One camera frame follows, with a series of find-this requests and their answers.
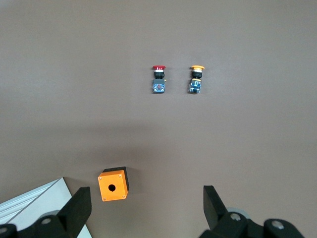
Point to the yellow mushroom push button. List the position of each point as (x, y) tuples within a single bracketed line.
[(195, 86)]

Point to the brown table mat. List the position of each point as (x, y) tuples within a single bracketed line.
[(74, 74)]

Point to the white drawer cabinet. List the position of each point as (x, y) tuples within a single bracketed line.
[(49, 198)]

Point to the red mushroom push button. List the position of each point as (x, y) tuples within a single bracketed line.
[(158, 86)]

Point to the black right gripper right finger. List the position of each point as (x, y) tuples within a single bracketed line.
[(218, 218)]

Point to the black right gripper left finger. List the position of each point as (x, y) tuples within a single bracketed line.
[(71, 218)]

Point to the orange button enclosure box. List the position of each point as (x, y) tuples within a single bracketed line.
[(119, 183)]

